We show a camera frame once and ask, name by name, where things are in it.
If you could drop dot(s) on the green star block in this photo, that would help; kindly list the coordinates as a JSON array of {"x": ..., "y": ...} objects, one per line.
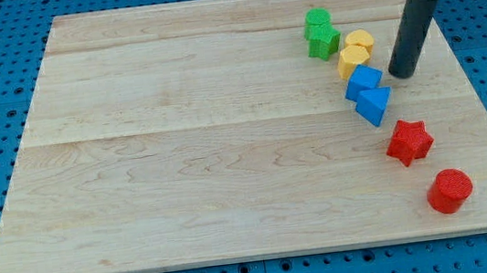
[{"x": 323, "y": 41}]

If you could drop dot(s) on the blue cube block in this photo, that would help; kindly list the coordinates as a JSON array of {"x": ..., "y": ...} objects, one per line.
[{"x": 363, "y": 78}]

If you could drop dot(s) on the red star block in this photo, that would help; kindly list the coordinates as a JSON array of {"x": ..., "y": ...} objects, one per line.
[{"x": 409, "y": 141}]

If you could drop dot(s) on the wooden board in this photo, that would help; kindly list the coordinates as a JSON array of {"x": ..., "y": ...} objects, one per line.
[{"x": 199, "y": 134}]

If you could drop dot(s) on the blue triangle block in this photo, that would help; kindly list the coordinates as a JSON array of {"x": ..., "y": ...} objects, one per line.
[{"x": 371, "y": 104}]

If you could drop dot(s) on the yellow hexagon block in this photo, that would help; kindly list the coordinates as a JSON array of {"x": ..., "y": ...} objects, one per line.
[{"x": 349, "y": 58}]

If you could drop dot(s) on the green cylinder block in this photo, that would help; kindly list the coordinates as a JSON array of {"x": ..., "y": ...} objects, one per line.
[{"x": 315, "y": 17}]

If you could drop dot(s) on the yellow heart block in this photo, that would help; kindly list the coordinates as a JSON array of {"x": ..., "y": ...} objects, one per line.
[{"x": 360, "y": 38}]

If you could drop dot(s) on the red cylinder block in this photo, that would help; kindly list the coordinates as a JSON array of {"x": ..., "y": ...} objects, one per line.
[{"x": 449, "y": 191}]

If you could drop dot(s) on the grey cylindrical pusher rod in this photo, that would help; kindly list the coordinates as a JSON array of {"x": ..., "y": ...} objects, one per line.
[{"x": 412, "y": 33}]

